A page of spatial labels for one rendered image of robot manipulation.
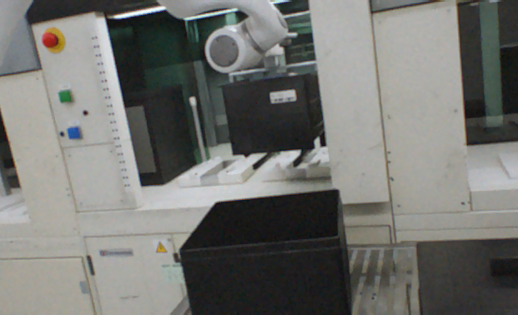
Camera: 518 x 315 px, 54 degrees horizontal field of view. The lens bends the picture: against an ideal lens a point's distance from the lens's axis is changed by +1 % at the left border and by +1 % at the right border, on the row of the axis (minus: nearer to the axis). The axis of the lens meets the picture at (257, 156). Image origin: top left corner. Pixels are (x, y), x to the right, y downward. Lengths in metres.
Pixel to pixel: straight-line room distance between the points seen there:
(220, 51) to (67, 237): 0.83
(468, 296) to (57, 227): 1.17
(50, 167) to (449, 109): 1.07
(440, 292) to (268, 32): 0.56
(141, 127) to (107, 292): 0.51
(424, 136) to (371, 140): 0.12
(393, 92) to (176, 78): 0.92
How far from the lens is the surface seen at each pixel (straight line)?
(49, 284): 1.71
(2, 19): 0.79
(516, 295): 0.80
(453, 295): 0.79
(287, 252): 0.83
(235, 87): 1.22
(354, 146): 1.13
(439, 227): 1.23
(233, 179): 1.49
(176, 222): 1.38
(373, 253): 1.17
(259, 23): 0.99
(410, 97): 1.15
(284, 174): 1.44
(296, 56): 2.10
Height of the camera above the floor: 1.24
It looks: 12 degrees down
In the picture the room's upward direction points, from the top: 9 degrees counter-clockwise
